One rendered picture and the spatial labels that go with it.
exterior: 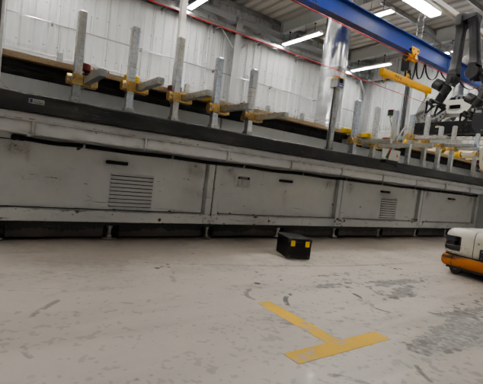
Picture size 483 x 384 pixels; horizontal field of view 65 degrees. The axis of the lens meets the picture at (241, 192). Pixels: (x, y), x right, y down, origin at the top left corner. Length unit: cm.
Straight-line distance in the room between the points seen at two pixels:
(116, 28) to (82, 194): 783
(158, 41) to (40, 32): 260
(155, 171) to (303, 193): 125
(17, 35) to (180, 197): 736
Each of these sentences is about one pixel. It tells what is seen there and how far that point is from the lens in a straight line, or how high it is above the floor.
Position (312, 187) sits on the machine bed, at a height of 41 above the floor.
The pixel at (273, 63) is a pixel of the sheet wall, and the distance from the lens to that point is 1198.
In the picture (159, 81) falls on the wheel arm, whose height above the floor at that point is 82.
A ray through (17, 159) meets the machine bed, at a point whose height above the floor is 40.
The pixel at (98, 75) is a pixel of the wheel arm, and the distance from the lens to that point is 172.
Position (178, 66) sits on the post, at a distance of 216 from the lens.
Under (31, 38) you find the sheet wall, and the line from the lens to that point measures 940.
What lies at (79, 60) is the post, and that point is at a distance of 200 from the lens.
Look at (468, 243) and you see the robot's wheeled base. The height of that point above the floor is 21.
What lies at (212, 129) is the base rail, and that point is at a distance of 220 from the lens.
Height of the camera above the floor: 47
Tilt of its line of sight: 3 degrees down
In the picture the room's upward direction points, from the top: 7 degrees clockwise
